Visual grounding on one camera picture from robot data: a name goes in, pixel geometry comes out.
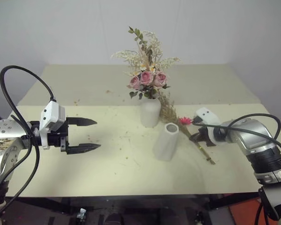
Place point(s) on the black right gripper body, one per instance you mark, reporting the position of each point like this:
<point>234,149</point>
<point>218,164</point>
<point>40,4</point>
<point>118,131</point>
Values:
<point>205,134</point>

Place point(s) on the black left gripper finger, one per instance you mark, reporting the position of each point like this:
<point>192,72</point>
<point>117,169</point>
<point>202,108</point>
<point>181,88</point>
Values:
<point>84,148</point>
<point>82,121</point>

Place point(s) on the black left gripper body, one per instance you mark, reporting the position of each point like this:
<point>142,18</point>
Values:
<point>57,138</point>

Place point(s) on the red daisy dried bouquet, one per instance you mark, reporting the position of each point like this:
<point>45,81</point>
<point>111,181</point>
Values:
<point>169,110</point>

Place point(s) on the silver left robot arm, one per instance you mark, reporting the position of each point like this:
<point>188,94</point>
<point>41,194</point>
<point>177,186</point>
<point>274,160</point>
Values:
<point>4,131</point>

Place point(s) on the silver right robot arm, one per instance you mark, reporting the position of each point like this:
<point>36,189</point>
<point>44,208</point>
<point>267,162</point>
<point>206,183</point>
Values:
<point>255,138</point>

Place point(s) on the faceted white ceramic vase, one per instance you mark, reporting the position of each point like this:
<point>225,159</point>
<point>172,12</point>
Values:
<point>165,145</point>

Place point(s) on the round white ceramic vase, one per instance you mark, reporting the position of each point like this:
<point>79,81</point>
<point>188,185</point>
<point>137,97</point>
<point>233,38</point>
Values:
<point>150,113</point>

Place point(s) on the small silver metal clip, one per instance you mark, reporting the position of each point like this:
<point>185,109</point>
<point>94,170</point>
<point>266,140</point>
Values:
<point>82,212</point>

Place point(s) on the orange panel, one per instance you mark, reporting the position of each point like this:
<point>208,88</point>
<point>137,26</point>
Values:
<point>243,211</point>

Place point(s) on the pink rose dried bouquet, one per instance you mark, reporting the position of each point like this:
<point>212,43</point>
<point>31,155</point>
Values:
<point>146,78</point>

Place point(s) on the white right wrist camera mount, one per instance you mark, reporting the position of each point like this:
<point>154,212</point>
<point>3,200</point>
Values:
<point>207,116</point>

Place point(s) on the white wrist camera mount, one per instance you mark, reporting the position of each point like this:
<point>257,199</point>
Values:
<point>207,116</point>
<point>52,114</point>

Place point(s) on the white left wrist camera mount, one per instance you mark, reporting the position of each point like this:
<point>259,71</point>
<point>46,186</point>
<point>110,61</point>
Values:
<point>52,114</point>

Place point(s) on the black table frame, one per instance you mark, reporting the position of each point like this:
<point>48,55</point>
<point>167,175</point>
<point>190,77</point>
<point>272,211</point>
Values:
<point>131,202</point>

